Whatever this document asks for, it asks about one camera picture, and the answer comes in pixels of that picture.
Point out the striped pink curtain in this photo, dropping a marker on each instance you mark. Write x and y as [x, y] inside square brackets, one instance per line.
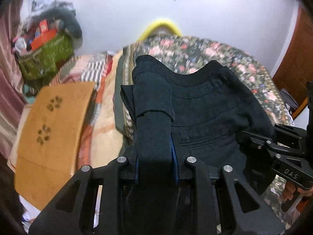
[12, 99]

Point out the wooden wardrobe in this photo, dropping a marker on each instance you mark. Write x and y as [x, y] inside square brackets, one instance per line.
[296, 68]

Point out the striped orange blanket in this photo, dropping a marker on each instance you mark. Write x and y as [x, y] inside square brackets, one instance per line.
[100, 141]

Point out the black pants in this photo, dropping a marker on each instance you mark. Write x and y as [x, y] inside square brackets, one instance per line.
[150, 102]

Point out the yellow foam bed rail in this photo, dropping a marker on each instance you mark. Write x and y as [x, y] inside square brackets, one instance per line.
[157, 25]

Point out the floral green bedspread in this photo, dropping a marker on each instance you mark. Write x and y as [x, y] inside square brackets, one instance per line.
[207, 58]

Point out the orange box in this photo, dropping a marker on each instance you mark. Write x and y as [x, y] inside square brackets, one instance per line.
[43, 38]

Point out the wooden lap desk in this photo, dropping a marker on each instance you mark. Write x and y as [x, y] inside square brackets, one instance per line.
[49, 142]

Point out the right hand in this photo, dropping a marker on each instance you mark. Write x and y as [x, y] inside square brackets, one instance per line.
[291, 188]

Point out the grey plush pillow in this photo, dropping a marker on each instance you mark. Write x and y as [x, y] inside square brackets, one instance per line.
[67, 20]

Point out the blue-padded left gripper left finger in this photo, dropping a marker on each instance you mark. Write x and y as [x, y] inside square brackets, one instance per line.
[92, 201]

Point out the green fabric storage bin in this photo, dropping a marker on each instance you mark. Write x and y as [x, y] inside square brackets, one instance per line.
[42, 63]

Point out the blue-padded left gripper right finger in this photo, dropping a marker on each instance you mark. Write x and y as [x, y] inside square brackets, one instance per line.
[217, 200]

